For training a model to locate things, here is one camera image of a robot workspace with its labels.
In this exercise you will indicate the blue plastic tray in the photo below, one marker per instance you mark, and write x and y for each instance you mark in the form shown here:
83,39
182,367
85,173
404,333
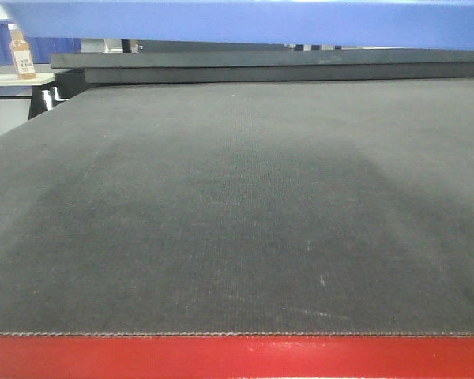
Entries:
407,24

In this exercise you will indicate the dark grey fabric mat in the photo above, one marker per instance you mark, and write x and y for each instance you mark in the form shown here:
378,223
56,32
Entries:
336,208

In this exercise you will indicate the orange juice bottle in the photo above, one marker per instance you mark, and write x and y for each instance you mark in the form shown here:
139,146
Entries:
21,53

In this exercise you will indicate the white side table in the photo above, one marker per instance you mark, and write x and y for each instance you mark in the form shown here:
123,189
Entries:
41,83

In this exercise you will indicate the blue storage crates stack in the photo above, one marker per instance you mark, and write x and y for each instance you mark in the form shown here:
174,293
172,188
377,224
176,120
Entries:
41,48

